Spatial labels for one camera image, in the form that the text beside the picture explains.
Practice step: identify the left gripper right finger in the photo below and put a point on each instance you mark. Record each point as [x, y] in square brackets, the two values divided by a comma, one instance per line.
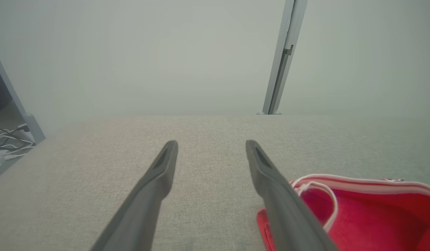
[288, 223]

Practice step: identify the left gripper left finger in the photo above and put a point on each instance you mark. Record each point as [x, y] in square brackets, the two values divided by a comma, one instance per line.
[138, 216]

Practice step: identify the red white jersey top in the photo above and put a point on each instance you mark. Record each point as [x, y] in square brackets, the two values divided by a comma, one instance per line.
[375, 223]

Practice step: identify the grey metal partition post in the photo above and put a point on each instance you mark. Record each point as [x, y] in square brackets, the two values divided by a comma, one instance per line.
[283, 59]

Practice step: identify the grey left frame leg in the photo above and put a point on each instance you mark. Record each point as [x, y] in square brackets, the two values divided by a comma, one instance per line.
[13, 101]

